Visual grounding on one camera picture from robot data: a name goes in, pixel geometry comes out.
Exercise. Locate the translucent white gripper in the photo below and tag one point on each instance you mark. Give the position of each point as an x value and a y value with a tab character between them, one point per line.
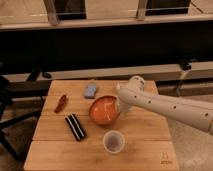
121	107

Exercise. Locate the orange ceramic bowl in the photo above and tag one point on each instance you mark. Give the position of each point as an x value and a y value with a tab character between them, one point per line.
103	110

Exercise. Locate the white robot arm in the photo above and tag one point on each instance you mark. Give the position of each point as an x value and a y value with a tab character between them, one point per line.
196	114

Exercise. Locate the blue sponge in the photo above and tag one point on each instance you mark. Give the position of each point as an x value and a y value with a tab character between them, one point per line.
90	91

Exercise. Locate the black white striped box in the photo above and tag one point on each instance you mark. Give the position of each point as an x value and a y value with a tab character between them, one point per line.
75	127

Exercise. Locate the red brown sausage toy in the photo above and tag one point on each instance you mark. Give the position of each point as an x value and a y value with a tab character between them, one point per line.
60	104

